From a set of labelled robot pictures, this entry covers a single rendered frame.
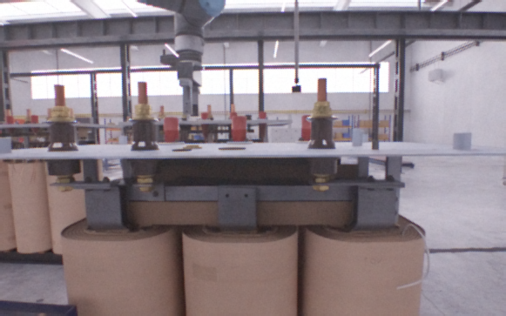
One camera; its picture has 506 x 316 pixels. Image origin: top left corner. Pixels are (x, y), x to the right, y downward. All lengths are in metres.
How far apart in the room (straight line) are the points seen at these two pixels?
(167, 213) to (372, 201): 0.70
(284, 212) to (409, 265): 0.42
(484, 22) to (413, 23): 2.34
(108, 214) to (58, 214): 2.28
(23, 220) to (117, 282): 2.60
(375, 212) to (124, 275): 0.83
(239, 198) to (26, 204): 2.87
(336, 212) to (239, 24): 8.70
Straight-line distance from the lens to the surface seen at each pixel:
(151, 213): 1.01
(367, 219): 0.90
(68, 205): 3.17
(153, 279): 0.99
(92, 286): 1.05
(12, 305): 1.14
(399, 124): 10.37
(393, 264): 0.94
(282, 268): 0.89
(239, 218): 0.83
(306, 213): 0.94
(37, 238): 3.53
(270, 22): 9.37
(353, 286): 0.94
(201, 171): 1.19
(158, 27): 9.94
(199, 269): 0.89
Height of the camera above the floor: 1.40
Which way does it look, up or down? 5 degrees down
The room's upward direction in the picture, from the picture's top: 1 degrees counter-clockwise
